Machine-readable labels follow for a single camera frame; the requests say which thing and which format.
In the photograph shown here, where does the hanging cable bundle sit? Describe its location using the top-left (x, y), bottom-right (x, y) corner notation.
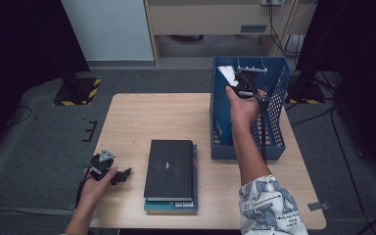
top-left (266, 0), bottom-right (305, 62)

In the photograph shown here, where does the left hand-held gripper cable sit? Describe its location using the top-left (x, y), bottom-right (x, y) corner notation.
top-left (75, 165), bottom-right (94, 209)

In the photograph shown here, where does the thin black floor cable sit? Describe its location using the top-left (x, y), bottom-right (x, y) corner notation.
top-left (8, 106), bottom-right (33, 125)

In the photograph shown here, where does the person's right sleeve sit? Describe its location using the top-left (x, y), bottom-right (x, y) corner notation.
top-left (239, 174), bottom-right (309, 235)

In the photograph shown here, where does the blue file rack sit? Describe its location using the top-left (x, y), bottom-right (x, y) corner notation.
top-left (210, 56), bottom-right (292, 161)

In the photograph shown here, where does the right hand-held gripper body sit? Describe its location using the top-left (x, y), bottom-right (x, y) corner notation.
top-left (234, 66), bottom-right (269, 100)

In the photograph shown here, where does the dark curtain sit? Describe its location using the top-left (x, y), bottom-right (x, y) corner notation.
top-left (295, 0), bottom-right (376, 184)

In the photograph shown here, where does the person's left hand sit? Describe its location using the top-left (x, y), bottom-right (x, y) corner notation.
top-left (77, 165), bottom-right (118, 211)

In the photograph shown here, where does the beige cabinet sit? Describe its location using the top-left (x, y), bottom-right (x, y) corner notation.
top-left (143, 0), bottom-right (317, 67)

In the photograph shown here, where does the long black floor cable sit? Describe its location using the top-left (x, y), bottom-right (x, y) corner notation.
top-left (290, 106), bottom-right (376, 235)

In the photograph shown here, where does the person's right hand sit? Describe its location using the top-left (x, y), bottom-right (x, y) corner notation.
top-left (224, 85), bottom-right (267, 131)

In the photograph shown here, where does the right hand-held gripper cable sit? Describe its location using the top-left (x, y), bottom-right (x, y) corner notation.
top-left (258, 91), bottom-right (273, 165)

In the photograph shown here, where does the hand-held gripper cable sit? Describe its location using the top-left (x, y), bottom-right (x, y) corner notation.
top-left (258, 91), bottom-right (273, 165)
top-left (75, 165), bottom-right (94, 209)

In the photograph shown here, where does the striped black stand base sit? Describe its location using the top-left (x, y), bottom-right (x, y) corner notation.
top-left (53, 76), bottom-right (102, 107)
top-left (285, 81), bottom-right (326, 106)

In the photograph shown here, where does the teal book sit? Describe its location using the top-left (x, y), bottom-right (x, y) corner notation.
top-left (143, 144), bottom-right (200, 212)

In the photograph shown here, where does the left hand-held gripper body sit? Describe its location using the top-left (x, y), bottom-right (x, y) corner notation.
top-left (88, 148), bottom-right (118, 182)

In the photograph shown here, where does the black book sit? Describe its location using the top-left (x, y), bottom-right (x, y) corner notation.
top-left (143, 139), bottom-right (195, 204)

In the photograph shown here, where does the yellow book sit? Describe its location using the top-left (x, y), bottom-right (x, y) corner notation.
top-left (146, 209), bottom-right (199, 216)

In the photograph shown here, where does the blue book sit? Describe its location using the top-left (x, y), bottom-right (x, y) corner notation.
top-left (213, 66), bottom-right (240, 146)

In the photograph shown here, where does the white panel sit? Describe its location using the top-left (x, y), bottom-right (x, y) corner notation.
top-left (60, 0), bottom-right (155, 62)

